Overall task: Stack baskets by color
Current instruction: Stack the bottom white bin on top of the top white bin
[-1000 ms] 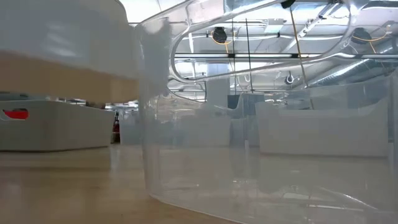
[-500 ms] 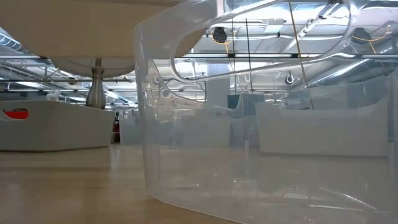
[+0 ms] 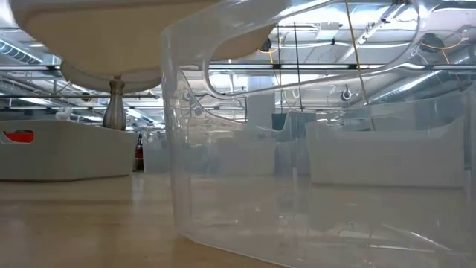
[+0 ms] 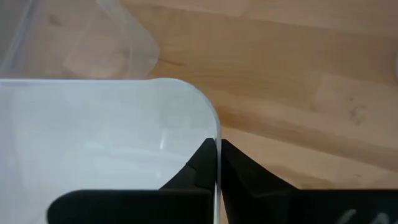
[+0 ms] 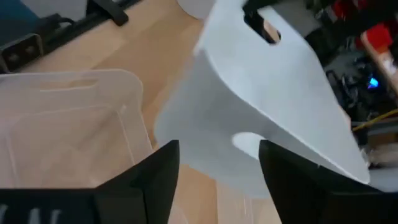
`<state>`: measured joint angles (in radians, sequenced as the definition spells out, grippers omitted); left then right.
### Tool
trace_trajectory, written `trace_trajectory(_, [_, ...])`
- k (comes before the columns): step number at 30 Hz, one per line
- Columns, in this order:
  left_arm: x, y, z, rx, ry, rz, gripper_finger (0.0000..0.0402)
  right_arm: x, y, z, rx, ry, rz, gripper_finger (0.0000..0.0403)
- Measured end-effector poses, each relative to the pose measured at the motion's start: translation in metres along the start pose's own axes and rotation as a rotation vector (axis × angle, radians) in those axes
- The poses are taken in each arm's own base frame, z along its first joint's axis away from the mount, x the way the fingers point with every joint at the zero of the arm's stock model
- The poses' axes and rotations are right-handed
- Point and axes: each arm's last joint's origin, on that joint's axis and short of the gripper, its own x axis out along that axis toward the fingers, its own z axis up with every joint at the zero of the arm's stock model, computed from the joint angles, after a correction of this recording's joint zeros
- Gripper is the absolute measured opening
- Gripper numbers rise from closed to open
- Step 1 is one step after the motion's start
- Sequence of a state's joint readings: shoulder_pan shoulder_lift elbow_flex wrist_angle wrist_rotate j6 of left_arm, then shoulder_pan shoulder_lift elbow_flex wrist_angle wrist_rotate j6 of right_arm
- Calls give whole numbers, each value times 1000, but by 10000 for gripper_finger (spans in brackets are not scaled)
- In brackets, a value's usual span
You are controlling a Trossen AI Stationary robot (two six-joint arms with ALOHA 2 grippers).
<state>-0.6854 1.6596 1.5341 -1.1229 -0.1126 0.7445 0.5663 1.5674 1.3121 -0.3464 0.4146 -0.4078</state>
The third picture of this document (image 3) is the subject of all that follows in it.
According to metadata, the grey plastic basket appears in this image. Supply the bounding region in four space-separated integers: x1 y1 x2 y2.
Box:
0 118 138 182

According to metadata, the white building column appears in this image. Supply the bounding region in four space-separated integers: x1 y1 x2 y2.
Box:
247 76 277 126

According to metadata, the long ceiling light strip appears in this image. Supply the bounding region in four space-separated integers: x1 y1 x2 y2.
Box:
0 63 476 71

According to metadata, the white shade table lamp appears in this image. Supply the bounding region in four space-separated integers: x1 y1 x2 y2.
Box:
60 61 163 131

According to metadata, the small white figure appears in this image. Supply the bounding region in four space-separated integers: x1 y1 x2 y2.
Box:
55 106 74 121

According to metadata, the black hanging cable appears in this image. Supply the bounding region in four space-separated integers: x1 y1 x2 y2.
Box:
292 21 303 112

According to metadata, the yellow hanging cable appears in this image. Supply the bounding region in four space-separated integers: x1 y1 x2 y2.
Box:
344 0 370 107

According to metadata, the silver ventilation duct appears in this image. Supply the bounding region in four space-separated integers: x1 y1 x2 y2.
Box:
0 39 42 66
370 55 476 106

